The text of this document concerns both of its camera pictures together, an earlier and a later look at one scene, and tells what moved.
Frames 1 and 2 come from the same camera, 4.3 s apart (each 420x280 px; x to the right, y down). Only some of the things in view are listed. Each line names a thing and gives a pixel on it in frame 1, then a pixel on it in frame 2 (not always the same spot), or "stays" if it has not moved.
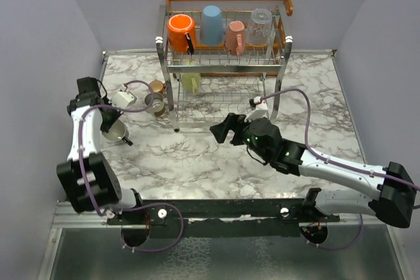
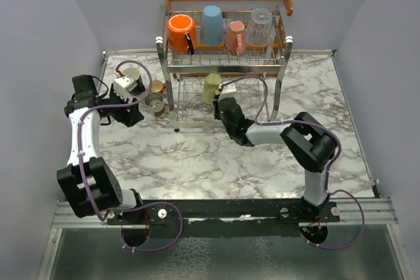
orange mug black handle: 182,35 stays
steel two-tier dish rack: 222,67 stays
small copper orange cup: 157,86 stays
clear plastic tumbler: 258,31 stays
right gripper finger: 232,122 -> 216,111
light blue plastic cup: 211,27 stays
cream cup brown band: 157,106 stays
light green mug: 191,82 -> 211,83
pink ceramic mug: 235,40 stays
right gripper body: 247,139 -> 230,128
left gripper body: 111,116 -> 122,114
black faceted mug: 118,133 -> 140,88
